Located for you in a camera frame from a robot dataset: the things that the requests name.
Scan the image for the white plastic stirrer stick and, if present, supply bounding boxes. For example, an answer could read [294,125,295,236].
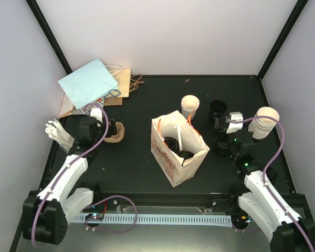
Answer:
[174,125,183,154]

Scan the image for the cream bear paper bag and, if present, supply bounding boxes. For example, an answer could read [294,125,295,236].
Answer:
[151,111,209,187]

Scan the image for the black plastic cup lid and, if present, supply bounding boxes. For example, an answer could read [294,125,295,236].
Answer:
[164,137,179,153]

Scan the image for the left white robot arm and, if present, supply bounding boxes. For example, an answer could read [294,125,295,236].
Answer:
[22,103,110,248]

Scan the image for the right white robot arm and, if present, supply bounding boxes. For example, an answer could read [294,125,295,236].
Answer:
[214,112,315,251]

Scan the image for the checkered paper bag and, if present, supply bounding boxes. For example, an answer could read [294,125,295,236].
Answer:
[71,98,104,115]

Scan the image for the stack of white cups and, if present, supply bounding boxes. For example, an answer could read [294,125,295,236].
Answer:
[248,107,280,140]

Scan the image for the white plastic cutlery bunch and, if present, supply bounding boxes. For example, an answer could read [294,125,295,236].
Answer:
[45,119,74,153]

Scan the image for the light blue paper bag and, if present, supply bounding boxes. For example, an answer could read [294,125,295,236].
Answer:
[58,58,118,109]

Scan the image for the brown kraft paper bag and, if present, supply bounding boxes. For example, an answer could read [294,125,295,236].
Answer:
[58,68,131,118]

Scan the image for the light blue cable chain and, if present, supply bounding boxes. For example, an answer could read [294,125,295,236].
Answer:
[82,212,234,228]

